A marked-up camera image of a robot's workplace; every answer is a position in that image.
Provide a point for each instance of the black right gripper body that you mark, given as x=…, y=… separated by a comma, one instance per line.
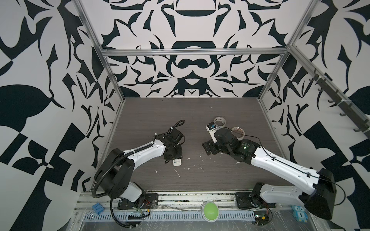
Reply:
x=216, y=147

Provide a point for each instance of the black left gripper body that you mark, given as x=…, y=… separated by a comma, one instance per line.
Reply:
x=177, y=153

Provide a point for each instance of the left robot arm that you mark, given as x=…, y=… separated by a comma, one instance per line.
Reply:
x=113, y=178

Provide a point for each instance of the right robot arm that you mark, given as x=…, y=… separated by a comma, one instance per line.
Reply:
x=314, y=190

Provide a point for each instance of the small white orange tape roll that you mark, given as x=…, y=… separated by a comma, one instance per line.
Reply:
x=238, y=132

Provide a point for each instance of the large clear printed tape roll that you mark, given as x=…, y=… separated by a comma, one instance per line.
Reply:
x=220, y=122

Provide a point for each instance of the green round button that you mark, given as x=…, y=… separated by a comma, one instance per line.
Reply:
x=210, y=211

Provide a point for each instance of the blue owl figurine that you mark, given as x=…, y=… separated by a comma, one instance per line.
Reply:
x=300, y=214

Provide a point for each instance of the white slotted cable duct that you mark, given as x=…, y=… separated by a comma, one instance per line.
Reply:
x=161, y=216

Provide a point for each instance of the blue clip on rail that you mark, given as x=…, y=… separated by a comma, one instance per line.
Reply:
x=97, y=209

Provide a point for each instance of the black wall hook rack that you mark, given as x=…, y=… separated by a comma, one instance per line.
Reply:
x=347, y=106

